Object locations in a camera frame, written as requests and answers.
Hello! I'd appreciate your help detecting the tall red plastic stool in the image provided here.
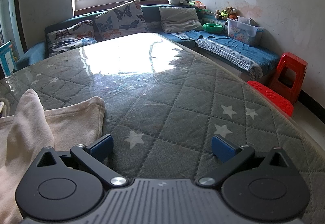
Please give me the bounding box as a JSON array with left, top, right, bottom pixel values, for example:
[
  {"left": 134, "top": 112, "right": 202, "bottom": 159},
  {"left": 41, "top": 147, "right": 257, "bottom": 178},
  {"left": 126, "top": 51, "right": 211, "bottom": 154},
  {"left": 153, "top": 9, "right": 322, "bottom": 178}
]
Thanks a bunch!
[{"left": 269, "top": 52, "right": 308, "bottom": 105}]

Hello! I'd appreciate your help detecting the large butterfly print cushion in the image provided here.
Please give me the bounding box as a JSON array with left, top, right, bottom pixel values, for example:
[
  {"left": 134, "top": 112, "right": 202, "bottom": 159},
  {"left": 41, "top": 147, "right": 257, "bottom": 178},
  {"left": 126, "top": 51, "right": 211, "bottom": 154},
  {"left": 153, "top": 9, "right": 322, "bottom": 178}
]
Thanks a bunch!
[{"left": 94, "top": 0, "right": 149, "bottom": 42}]

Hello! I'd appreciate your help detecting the blue corner sofa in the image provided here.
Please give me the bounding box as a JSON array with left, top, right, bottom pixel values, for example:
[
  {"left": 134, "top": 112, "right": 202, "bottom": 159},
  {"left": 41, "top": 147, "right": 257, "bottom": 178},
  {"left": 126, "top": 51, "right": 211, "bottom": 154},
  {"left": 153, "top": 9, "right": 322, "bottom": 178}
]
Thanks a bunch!
[{"left": 16, "top": 4, "right": 281, "bottom": 81}]

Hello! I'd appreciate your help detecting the red plastic stool dotted top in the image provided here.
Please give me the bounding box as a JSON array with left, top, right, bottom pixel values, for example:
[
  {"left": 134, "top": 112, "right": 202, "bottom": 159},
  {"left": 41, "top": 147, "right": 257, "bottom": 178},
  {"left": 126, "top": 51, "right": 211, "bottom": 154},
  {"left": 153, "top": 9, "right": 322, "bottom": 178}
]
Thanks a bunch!
[{"left": 247, "top": 80, "right": 294, "bottom": 118}]

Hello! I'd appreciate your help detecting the colourful plush toy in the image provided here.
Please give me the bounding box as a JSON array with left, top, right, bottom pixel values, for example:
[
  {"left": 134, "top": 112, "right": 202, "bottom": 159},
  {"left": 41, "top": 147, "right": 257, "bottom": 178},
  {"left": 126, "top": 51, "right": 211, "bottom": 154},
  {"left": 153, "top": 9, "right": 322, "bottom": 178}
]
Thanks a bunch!
[{"left": 189, "top": 0, "right": 207, "bottom": 10}]

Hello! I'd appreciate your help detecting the dark wooden door frame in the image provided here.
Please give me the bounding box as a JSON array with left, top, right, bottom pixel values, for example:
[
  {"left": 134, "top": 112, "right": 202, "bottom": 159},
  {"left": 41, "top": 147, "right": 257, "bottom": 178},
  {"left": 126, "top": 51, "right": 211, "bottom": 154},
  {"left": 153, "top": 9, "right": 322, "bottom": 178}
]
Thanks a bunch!
[{"left": 14, "top": 0, "right": 29, "bottom": 53}]

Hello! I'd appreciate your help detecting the cream garment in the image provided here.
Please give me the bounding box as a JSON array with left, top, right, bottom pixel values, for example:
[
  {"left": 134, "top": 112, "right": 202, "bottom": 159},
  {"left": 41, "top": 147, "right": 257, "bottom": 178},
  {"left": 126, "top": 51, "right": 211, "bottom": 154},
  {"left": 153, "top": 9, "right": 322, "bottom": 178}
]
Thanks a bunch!
[{"left": 0, "top": 88, "right": 106, "bottom": 224}]

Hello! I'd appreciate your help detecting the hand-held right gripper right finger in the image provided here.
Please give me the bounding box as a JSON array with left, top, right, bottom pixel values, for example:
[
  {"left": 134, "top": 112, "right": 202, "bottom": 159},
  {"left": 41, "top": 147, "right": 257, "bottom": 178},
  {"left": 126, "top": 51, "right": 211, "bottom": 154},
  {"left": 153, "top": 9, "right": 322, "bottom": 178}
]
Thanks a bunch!
[{"left": 195, "top": 134, "right": 292, "bottom": 187}]

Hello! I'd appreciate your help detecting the clear plastic storage box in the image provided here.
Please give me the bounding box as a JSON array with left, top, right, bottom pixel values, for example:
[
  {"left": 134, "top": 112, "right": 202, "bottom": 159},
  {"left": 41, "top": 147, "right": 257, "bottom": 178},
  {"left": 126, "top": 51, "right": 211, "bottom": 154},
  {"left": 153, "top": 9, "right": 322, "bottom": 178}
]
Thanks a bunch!
[{"left": 227, "top": 16, "right": 264, "bottom": 47}]

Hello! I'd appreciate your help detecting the blue toy box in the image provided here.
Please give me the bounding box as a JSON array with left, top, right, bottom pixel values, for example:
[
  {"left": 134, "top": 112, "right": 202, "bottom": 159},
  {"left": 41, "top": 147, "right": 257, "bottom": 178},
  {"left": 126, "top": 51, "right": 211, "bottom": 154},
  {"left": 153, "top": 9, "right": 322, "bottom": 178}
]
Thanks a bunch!
[{"left": 0, "top": 41, "right": 16, "bottom": 76}]

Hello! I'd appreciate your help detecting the flat butterfly print cushion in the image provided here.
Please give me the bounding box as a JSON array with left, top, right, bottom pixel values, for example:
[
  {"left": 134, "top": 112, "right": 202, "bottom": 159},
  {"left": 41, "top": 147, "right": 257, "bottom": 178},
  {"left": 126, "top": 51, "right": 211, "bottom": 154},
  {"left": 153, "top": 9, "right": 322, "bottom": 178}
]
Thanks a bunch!
[{"left": 46, "top": 20, "right": 98, "bottom": 57}]

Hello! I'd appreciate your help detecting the green plastic bowl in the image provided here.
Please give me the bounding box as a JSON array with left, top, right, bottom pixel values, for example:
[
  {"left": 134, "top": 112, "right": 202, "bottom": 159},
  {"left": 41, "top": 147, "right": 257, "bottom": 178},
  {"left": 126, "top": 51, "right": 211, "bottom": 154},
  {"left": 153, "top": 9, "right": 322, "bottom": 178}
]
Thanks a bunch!
[{"left": 203, "top": 23, "right": 224, "bottom": 32}]

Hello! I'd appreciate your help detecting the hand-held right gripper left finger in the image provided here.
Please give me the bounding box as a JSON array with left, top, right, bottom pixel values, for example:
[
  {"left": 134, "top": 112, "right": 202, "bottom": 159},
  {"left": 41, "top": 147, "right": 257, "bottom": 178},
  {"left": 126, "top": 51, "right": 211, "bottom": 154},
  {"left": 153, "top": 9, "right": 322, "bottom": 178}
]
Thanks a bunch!
[{"left": 33, "top": 134, "right": 127, "bottom": 187}]

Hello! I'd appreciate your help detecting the blue sofa blanket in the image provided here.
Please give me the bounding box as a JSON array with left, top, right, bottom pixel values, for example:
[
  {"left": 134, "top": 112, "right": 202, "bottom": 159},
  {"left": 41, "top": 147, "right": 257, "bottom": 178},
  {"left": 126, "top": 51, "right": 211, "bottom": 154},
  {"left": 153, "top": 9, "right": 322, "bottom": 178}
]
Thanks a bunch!
[{"left": 171, "top": 30, "right": 281, "bottom": 81}]

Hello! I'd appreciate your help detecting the beige cushion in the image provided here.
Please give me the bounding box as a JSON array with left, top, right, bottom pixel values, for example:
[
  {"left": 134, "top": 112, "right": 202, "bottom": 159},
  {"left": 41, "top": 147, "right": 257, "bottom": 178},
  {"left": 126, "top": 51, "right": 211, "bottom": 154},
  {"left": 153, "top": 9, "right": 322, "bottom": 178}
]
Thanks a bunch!
[{"left": 159, "top": 6, "right": 203, "bottom": 34}]

